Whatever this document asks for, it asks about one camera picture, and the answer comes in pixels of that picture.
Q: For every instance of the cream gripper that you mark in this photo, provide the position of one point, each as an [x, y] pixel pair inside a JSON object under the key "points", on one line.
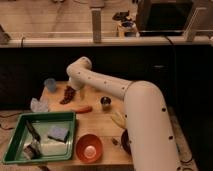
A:
{"points": [[81, 94]]}

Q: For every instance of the dark red grape bunch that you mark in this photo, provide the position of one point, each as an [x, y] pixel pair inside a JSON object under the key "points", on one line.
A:
{"points": [[69, 94]]}

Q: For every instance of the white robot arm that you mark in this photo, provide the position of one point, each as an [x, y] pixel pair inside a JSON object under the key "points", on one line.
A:
{"points": [[152, 141]]}

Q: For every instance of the red bowl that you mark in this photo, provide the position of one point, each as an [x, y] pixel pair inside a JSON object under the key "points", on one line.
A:
{"points": [[89, 148]]}

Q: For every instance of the purple bowl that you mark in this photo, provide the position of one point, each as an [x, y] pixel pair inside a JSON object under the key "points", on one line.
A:
{"points": [[125, 142]]}

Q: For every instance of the wooden box with bowl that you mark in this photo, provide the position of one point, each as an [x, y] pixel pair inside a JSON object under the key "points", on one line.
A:
{"points": [[127, 29]]}

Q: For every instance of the orange carrot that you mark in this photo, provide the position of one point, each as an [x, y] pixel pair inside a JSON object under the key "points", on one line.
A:
{"points": [[83, 110]]}

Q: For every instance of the blue plastic cup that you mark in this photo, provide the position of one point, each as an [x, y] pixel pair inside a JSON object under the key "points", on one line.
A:
{"points": [[50, 84]]}

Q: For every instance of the blue sponge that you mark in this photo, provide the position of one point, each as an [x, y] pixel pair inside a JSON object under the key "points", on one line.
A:
{"points": [[58, 133]]}

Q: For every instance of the yellow banana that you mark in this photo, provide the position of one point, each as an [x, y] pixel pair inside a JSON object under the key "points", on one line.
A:
{"points": [[119, 120]]}

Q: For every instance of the green plastic tray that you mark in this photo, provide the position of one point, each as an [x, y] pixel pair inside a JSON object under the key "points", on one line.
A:
{"points": [[52, 150]]}

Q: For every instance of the black brush in tray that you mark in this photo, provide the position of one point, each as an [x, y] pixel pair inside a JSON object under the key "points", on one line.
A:
{"points": [[33, 150]]}

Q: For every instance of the black monitor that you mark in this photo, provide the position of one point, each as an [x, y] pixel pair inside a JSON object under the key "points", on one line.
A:
{"points": [[162, 16]]}

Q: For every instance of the grey metal post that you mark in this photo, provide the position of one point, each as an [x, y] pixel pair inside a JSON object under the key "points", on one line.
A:
{"points": [[96, 24]]}

